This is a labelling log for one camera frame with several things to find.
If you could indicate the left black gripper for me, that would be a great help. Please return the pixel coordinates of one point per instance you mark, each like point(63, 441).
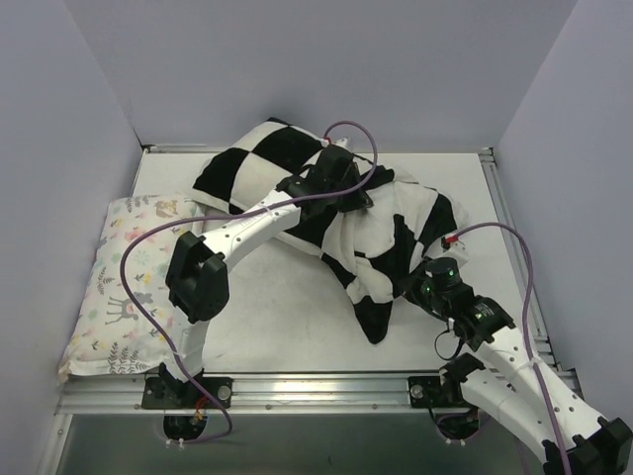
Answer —
point(357, 199)

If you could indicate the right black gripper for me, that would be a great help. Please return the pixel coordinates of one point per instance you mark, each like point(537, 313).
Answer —
point(415, 290)

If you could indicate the black white checkered pillowcase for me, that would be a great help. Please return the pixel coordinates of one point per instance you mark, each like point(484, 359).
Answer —
point(372, 239)

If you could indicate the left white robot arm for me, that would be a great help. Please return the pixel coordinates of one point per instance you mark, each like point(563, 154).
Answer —
point(197, 277)

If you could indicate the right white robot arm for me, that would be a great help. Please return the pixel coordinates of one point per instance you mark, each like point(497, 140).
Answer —
point(503, 376)

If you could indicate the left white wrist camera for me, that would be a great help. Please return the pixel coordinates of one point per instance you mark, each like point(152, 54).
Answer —
point(345, 142)

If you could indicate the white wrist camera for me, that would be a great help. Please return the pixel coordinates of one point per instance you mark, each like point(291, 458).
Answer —
point(345, 142)
point(452, 247)

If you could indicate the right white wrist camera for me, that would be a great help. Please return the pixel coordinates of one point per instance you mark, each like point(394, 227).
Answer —
point(452, 247)

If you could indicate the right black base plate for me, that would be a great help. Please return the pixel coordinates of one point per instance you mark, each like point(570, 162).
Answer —
point(426, 392)

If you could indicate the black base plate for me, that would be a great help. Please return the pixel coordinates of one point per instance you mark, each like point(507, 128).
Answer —
point(162, 392)
point(426, 392)

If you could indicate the right aluminium rail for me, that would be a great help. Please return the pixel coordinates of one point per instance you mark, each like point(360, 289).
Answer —
point(516, 255)

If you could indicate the aluminium rail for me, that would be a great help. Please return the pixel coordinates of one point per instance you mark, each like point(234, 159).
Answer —
point(253, 394)
point(516, 255)

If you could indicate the front aluminium rail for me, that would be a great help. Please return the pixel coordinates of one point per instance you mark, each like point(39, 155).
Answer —
point(253, 394)

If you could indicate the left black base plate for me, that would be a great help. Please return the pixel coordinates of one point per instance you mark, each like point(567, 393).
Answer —
point(162, 392)

